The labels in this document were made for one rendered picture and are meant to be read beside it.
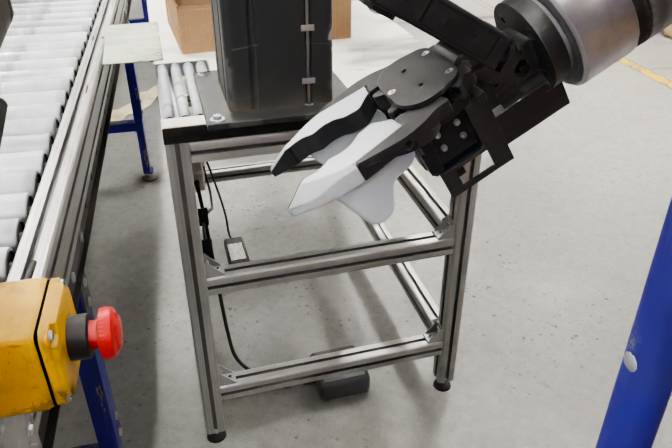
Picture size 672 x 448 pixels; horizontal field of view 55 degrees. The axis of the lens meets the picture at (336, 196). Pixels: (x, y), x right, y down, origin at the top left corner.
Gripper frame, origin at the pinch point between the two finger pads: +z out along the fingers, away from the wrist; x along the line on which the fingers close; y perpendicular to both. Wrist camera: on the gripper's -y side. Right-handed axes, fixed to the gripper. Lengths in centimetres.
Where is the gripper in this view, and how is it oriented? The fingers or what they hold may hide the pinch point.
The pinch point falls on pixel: (290, 174)
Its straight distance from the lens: 45.1
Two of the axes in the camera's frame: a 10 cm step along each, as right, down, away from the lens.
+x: -2.8, -4.7, 8.4
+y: 4.8, 6.8, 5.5
